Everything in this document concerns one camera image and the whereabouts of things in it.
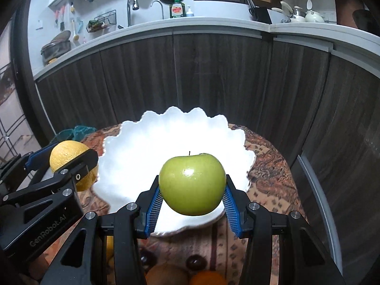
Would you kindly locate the yellow lemon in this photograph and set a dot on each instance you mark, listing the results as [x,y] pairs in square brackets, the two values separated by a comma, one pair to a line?
[63,154]

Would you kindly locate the green dish soap bottle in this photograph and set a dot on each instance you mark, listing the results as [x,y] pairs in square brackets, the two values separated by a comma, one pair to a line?
[177,10]

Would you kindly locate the brown kiwi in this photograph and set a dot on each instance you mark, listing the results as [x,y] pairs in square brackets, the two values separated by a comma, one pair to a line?
[167,276]

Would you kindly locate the green apple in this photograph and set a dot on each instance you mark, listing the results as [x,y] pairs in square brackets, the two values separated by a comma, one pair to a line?
[193,184]

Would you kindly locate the white dish brush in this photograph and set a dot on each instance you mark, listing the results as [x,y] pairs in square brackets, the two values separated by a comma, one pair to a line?
[74,35]

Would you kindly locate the white pump bottle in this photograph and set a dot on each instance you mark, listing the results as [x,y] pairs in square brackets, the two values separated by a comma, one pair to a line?
[190,13]

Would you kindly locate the patterned tablecloth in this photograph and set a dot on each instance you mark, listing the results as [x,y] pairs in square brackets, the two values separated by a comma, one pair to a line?
[267,169]

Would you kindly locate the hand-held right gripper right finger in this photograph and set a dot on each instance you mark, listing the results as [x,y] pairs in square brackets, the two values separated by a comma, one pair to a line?
[231,210]

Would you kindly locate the dark wood kitchen counter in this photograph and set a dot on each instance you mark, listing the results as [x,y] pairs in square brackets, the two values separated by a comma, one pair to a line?
[207,65]

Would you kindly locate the brown cutting board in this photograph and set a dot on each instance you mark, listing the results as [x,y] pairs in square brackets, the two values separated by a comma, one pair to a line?
[346,9]

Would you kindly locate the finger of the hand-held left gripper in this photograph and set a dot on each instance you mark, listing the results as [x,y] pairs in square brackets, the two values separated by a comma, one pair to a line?
[38,158]
[80,163]

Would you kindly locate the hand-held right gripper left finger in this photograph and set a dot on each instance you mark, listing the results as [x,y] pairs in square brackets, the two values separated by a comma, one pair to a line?
[153,210]

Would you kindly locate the white scalloped bowl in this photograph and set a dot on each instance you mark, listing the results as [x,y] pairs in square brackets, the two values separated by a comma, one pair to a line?
[178,133]

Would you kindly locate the metal pot with sieve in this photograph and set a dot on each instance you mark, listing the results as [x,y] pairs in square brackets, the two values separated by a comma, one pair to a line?
[55,50]

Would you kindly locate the orange tangerine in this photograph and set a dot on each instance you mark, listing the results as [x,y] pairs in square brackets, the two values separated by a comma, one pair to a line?
[207,279]

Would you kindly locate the thin curved faucet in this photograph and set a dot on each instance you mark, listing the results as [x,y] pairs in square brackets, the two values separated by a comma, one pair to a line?
[162,12]

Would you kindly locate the black knife block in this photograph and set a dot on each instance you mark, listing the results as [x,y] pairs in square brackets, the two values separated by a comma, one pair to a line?
[262,14]

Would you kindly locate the dark purple passion fruit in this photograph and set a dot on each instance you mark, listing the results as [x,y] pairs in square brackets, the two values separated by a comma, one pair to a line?
[146,258]
[196,262]

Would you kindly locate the chrome kitchen faucet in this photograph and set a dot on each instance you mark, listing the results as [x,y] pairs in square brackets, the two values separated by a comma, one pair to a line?
[129,9]

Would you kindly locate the teal basket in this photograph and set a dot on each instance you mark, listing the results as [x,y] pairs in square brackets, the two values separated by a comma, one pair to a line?
[80,132]

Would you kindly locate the white wall socket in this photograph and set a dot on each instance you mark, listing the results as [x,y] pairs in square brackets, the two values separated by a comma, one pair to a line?
[39,25]

